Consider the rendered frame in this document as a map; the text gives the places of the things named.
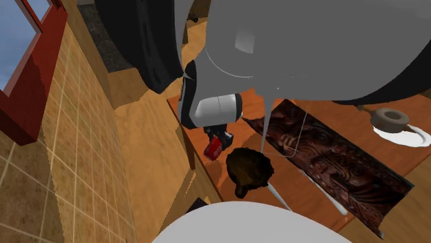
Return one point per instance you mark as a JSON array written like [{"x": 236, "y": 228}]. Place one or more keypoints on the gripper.
[{"x": 220, "y": 132}]

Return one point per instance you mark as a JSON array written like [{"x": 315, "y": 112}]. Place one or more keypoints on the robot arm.
[{"x": 303, "y": 50}]

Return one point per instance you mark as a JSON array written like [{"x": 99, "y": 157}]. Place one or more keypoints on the red can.
[{"x": 212, "y": 150}]

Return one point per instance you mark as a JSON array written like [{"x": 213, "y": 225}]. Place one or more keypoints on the dark brown round object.
[{"x": 249, "y": 170}]

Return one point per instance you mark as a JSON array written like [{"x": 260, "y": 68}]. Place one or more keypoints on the white stick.
[
  {"x": 325, "y": 194},
  {"x": 279, "y": 198}
]

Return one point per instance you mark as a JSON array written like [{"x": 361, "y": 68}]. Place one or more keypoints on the orange wooden table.
[{"x": 340, "y": 117}]

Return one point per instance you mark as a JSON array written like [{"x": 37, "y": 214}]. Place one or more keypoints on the patterned dark brown robot stand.
[{"x": 340, "y": 161}]

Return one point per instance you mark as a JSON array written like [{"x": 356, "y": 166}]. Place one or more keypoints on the white plate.
[{"x": 409, "y": 138}]

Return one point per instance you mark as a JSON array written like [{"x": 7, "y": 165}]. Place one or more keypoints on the red framed window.
[{"x": 28, "y": 77}]

